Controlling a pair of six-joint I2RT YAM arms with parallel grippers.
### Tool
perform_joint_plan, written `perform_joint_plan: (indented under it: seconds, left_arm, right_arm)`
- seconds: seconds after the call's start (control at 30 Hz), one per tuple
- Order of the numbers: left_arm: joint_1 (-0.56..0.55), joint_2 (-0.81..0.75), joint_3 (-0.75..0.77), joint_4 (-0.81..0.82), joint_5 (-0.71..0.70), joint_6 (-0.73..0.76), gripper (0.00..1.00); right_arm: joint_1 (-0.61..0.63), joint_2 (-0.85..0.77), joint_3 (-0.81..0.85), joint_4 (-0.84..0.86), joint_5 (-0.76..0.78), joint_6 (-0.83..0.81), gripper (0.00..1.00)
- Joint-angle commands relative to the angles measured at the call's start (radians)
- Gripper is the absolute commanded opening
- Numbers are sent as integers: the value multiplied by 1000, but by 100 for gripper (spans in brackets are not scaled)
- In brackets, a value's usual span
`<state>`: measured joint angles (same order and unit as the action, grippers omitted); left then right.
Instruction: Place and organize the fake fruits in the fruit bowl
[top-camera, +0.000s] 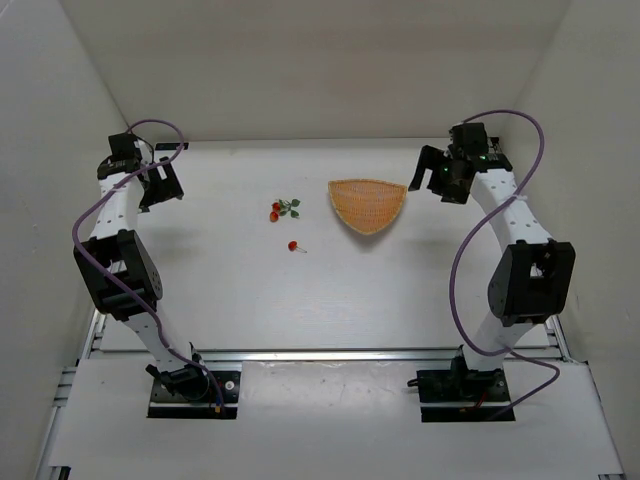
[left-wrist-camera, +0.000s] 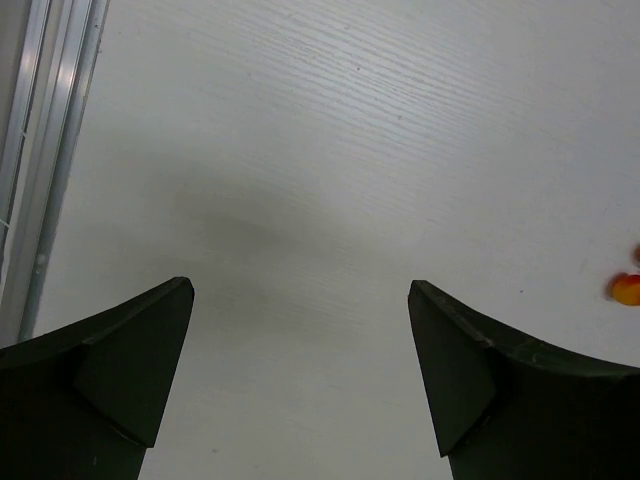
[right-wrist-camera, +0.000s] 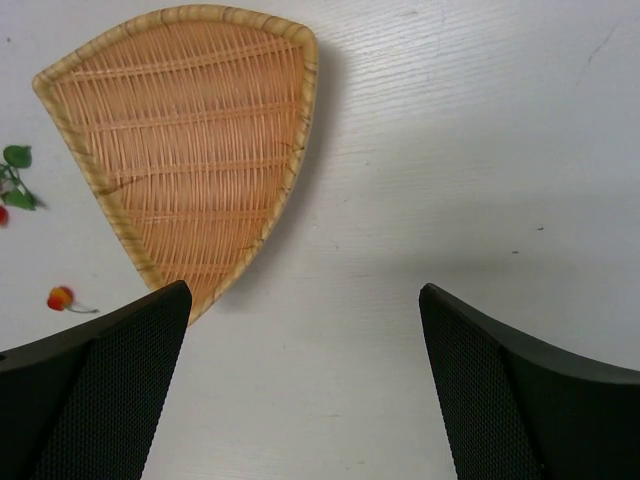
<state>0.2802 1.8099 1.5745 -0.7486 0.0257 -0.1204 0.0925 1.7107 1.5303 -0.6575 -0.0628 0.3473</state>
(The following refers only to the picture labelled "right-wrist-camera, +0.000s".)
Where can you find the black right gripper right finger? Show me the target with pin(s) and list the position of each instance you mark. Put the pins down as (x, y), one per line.
(516, 407)

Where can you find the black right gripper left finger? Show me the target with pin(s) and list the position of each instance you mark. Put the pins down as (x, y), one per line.
(85, 403)

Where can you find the woven fan-shaped fruit basket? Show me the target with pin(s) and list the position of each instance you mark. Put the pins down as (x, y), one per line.
(190, 126)

